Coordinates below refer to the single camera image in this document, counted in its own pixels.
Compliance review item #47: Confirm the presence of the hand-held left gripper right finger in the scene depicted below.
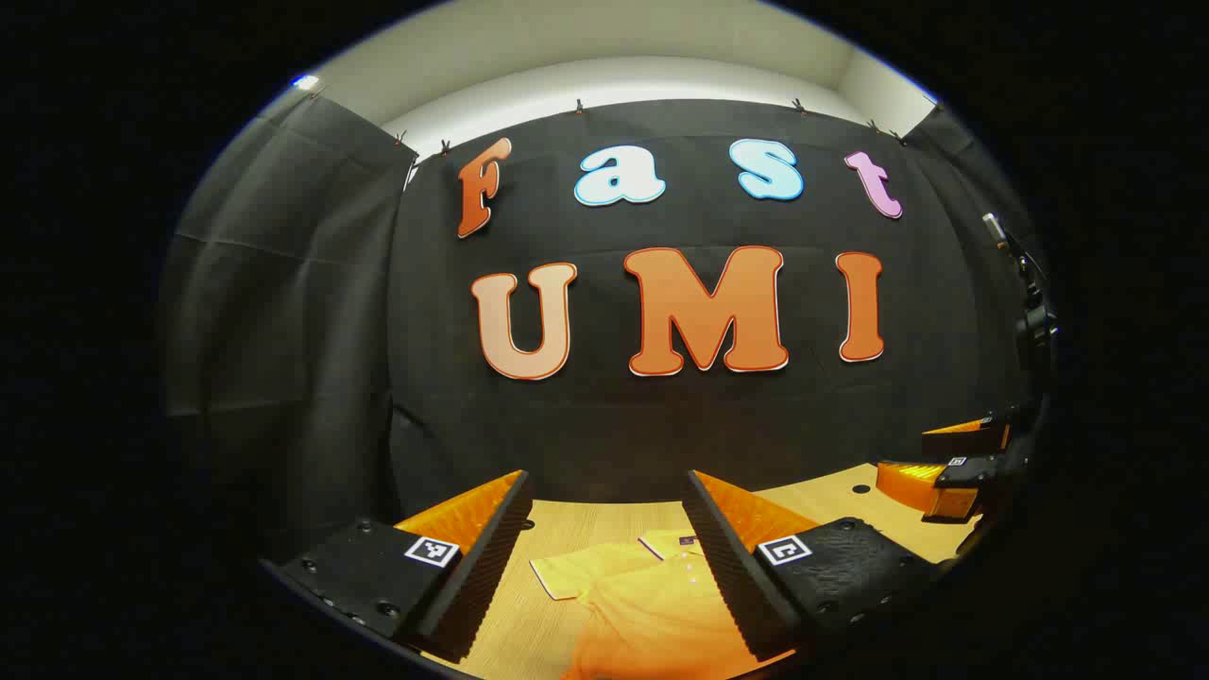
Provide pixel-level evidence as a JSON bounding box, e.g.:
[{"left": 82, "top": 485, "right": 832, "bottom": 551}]
[{"left": 682, "top": 469, "right": 947, "bottom": 662}]

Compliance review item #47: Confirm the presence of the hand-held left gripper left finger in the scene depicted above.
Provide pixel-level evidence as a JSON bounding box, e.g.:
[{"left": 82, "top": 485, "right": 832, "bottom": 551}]
[{"left": 269, "top": 469, "right": 535, "bottom": 664}]

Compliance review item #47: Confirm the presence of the orange polo T-shirt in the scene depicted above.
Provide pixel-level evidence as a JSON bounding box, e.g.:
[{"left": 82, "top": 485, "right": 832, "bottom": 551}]
[{"left": 529, "top": 529, "right": 796, "bottom": 680}]

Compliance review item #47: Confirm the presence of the black backdrop cloth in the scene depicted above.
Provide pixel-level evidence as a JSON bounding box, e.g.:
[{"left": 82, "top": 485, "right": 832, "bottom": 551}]
[{"left": 161, "top": 92, "right": 1051, "bottom": 553}]

